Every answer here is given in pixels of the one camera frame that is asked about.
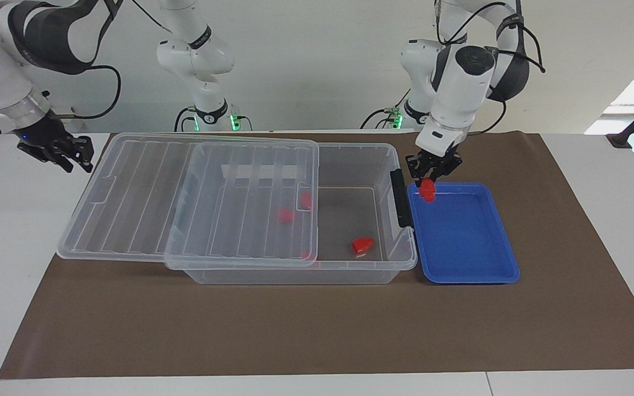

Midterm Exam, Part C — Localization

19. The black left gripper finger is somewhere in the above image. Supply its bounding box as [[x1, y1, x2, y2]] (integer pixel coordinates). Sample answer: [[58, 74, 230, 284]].
[[434, 155, 463, 182], [405, 155, 430, 183]]

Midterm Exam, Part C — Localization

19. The clear plastic storage box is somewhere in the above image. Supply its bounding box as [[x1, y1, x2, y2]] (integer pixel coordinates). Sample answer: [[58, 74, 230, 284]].
[[152, 142, 418, 285]]

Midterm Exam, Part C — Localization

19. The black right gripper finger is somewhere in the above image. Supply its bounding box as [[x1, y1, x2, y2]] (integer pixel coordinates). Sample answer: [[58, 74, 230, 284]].
[[70, 135, 95, 166], [47, 147, 74, 173]]

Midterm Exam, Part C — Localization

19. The clear ribbed plastic lid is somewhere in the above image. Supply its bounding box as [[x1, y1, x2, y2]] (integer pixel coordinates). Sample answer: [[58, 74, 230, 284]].
[[56, 132, 320, 271]]

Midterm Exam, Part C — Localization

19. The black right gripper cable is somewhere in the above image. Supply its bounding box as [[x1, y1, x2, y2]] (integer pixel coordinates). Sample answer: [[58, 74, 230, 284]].
[[53, 65, 122, 119]]

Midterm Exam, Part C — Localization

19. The blue plastic tray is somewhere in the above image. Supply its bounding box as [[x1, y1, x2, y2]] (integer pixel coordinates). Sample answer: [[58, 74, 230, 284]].
[[407, 182, 520, 285]]

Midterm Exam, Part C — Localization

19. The black box latch handle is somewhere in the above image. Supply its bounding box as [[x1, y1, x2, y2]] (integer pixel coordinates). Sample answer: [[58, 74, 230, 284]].
[[390, 168, 414, 229]]

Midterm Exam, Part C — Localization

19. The brown table mat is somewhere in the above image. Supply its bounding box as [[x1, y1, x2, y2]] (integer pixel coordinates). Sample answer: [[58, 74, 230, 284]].
[[0, 131, 634, 380]]

